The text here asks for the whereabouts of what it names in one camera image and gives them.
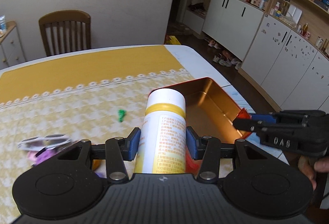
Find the person's right hand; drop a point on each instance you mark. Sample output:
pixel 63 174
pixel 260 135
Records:
pixel 321 166

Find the white yellow supplement bottle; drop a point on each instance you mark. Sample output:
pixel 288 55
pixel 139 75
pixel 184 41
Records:
pixel 162 143

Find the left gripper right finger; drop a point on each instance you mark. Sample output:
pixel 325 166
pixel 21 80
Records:
pixel 207 149

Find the purple spiky ball toy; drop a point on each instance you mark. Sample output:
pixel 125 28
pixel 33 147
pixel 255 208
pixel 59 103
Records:
pixel 40 156

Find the shoes on floor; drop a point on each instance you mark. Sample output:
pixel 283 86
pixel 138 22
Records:
pixel 223 57

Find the yellow houndstooth table runner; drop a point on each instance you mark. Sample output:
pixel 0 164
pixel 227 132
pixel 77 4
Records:
pixel 79 96

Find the red metal tin box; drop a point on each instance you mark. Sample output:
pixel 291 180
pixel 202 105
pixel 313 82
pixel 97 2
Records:
pixel 210 112

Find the white wall cabinet unit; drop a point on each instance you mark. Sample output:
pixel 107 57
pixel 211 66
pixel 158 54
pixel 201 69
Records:
pixel 282 44

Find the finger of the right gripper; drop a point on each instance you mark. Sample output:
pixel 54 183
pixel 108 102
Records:
pixel 267 118

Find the white drawer cabinet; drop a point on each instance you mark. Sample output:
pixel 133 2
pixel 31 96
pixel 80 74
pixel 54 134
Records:
pixel 11 49

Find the green small peg toy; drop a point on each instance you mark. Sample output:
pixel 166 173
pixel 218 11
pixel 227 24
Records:
pixel 121 115

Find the brown wooden chair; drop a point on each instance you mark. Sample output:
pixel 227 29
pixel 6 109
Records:
pixel 65 31

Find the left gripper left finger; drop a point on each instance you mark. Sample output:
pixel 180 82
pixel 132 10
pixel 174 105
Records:
pixel 117 151

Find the yellow box on floor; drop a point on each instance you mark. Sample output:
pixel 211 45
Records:
pixel 172 40

